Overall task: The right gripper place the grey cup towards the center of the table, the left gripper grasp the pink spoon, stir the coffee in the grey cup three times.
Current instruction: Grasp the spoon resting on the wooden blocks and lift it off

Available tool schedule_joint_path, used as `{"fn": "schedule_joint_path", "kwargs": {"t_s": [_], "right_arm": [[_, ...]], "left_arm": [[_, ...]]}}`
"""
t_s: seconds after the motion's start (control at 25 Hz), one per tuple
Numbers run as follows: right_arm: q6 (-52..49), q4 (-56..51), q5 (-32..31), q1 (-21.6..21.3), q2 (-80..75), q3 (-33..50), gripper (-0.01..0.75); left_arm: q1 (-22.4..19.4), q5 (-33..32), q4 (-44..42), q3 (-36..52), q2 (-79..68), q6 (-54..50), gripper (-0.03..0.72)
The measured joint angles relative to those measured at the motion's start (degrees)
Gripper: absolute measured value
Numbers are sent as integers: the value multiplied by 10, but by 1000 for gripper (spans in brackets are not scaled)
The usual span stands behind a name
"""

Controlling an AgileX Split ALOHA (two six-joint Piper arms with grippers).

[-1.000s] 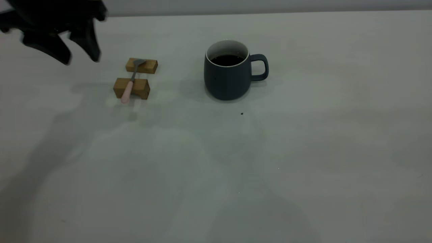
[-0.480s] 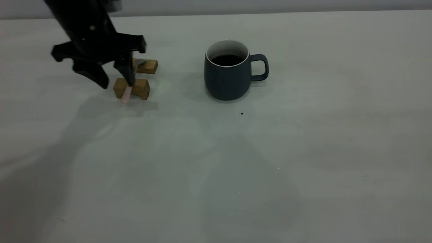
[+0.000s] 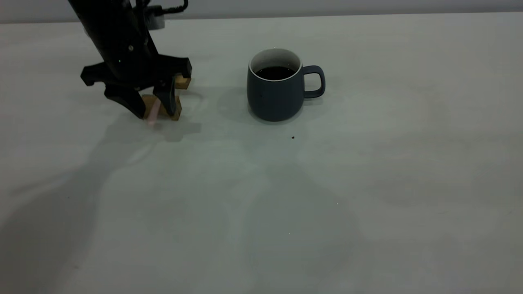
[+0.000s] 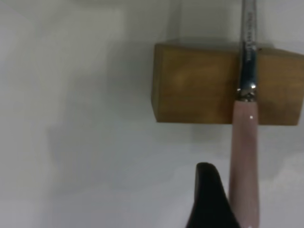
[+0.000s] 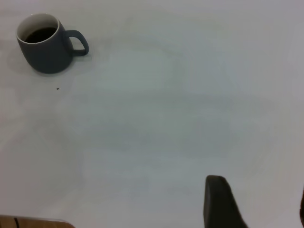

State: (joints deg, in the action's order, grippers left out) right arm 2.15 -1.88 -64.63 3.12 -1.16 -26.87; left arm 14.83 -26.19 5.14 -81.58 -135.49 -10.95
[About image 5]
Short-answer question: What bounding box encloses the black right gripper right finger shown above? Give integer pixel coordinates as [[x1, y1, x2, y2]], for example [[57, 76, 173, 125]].
[[299, 187, 304, 228]]

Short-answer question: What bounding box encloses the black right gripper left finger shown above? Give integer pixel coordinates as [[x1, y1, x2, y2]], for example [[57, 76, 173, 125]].
[[203, 175, 249, 228]]

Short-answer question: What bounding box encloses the dark grey ceramic mug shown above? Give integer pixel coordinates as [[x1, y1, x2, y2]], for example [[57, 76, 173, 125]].
[[16, 13, 90, 74]]

